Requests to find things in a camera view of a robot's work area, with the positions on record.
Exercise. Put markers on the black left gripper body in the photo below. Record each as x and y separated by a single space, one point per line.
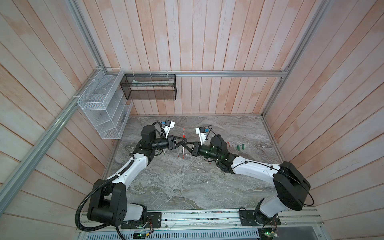
164 143

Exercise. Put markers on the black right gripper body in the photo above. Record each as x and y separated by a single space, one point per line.
200 150

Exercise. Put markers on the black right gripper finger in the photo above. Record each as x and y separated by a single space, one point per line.
189 144
188 151

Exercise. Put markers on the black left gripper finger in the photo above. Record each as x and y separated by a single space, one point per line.
179 140
177 144

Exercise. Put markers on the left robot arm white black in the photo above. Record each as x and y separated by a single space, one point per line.
107 201

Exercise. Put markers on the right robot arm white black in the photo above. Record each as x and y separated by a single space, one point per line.
291 186

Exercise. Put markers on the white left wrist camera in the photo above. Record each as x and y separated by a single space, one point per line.
167 126

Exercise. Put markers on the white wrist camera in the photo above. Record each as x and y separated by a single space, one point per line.
202 132
167 126

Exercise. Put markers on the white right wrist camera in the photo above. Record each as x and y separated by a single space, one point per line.
202 132

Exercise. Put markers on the black mesh wall basket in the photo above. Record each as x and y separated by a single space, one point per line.
149 87

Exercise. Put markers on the white mesh wall shelf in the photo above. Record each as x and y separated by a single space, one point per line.
104 103

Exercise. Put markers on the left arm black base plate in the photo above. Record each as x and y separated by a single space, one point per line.
152 220

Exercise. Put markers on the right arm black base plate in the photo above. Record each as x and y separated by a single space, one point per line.
249 216

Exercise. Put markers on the horizontal aluminium wall rail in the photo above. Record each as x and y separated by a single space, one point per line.
225 74

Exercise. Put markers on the left aluminium wall rail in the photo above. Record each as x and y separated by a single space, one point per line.
29 163

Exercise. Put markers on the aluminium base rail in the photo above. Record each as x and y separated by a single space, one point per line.
173 220

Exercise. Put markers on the right aluminium wall rail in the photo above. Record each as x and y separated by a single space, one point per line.
316 20

